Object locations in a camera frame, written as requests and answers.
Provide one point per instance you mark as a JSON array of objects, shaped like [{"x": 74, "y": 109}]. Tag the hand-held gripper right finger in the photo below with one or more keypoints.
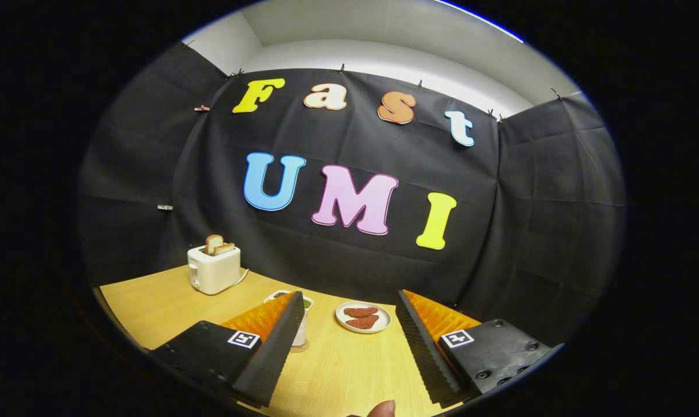
[{"x": 424, "y": 347}]

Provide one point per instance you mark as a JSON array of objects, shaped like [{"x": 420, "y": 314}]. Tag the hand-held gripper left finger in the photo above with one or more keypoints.
[{"x": 274, "y": 347}]

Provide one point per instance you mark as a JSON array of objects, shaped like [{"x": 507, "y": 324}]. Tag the round cork coaster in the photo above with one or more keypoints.
[{"x": 300, "y": 349}]

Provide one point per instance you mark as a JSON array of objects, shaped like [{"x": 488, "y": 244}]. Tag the clear plastic juice bottle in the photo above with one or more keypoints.
[{"x": 300, "y": 330}]

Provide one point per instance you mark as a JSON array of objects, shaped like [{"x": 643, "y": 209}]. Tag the round white plate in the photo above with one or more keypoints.
[{"x": 384, "y": 324}]

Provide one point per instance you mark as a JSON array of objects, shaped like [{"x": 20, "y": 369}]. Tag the white divided spice tray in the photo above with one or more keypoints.
[{"x": 277, "y": 296}]

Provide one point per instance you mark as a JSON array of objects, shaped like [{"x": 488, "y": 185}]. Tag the reddish brown sausage piece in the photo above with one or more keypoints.
[
  {"x": 363, "y": 322},
  {"x": 361, "y": 312}
]

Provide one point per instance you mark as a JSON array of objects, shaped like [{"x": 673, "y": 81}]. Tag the wooden table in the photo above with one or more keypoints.
[{"x": 337, "y": 365}]

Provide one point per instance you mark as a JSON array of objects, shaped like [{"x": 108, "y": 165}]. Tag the cream white toaster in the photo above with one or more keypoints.
[{"x": 213, "y": 272}]

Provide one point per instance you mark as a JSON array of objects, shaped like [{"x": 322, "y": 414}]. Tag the toast slice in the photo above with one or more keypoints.
[
  {"x": 212, "y": 243},
  {"x": 225, "y": 249}
]

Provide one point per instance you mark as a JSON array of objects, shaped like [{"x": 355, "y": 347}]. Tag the black backdrop cloth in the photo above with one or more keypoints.
[{"x": 529, "y": 202}]

